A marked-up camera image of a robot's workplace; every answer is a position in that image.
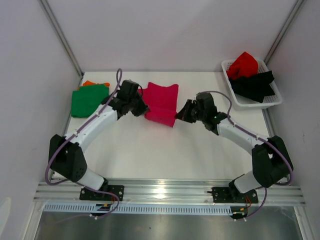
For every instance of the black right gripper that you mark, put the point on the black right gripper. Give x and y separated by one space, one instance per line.
189 111

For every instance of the left aluminium corner post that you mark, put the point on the left aluminium corner post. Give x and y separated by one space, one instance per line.
49 13

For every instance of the right aluminium corner post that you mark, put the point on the right aluminium corner post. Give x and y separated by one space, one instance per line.
284 29

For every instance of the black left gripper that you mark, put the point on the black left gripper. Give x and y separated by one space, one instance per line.
143 109

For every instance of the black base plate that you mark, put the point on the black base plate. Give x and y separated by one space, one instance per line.
232 195
108 193

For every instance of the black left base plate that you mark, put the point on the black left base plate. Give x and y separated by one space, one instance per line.
108 193

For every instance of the aluminium corner post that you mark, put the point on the aluminium corner post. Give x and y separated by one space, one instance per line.
49 13
284 29

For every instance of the pink t shirt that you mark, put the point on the pink t shirt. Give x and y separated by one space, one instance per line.
162 103

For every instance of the red t shirt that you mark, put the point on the red t shirt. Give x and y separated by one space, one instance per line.
244 66

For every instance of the white slotted cable duct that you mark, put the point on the white slotted cable duct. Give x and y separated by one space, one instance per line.
158 209

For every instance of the orange folded t shirt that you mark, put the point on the orange folded t shirt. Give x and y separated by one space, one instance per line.
90 83

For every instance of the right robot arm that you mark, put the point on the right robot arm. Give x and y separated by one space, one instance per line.
269 156

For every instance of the green folded t shirt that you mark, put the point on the green folded t shirt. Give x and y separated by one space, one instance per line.
86 100

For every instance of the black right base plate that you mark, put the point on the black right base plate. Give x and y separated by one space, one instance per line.
232 195

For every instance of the black t shirt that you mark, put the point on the black t shirt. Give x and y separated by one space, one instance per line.
255 87

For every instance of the aluminium front rail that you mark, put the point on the aluminium front rail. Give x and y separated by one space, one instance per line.
167 192

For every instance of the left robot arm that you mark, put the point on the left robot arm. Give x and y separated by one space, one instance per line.
67 153

